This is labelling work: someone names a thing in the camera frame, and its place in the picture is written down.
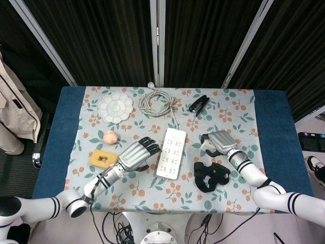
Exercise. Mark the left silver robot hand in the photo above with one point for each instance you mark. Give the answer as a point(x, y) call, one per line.
point(133, 156)

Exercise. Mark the black stapler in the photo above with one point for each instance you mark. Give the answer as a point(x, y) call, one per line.
point(198, 104)

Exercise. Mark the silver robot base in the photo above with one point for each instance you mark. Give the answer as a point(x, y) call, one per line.
point(158, 235)

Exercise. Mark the black and white sneaker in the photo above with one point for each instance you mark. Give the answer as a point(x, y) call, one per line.
point(314, 166)

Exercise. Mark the white power strip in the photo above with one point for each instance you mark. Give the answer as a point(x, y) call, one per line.
point(172, 152)

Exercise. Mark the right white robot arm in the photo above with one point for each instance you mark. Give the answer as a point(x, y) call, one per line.
point(254, 175)

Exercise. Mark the black device with lights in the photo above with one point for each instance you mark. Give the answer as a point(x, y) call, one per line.
point(308, 142)

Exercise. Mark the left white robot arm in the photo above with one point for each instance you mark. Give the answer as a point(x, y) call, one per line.
point(73, 200)

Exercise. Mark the black ribbed divider panel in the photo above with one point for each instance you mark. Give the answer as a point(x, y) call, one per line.
point(203, 43)
point(33, 73)
point(292, 50)
point(101, 40)

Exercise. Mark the beige jacket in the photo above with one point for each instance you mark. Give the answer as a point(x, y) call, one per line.
point(15, 114)

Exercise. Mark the floral tablecloth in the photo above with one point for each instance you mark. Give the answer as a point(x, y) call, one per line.
point(142, 195)

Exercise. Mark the blue table cover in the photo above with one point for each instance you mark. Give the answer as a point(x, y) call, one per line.
point(57, 142)

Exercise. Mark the white flower paint palette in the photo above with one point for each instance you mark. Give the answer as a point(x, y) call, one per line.
point(115, 108)

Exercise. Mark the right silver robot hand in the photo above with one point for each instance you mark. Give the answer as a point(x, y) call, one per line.
point(223, 141)

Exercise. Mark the pink peach ball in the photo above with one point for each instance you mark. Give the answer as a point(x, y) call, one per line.
point(110, 137)

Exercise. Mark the yellow sponge block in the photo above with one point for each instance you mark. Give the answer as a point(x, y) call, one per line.
point(95, 158)

